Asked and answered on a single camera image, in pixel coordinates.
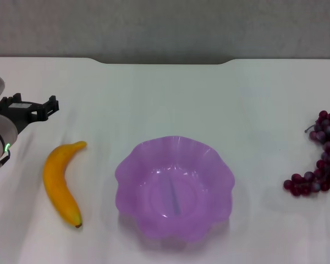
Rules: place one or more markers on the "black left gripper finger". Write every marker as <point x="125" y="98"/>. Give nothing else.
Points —
<point x="48" y="108"/>
<point x="13" y="97"/>

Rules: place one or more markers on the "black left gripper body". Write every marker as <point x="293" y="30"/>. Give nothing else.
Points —
<point x="19" y="115"/>

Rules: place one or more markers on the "yellow banana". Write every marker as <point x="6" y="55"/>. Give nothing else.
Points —
<point x="57" y="187"/>

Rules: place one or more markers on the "dark red grape bunch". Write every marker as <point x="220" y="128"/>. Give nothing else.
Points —
<point x="325" y="165"/>

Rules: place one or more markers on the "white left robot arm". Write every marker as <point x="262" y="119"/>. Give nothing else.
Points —
<point x="0" y="137"/>

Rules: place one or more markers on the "purple plastic wavy bowl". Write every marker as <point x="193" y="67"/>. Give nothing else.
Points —
<point x="159" y="220"/>

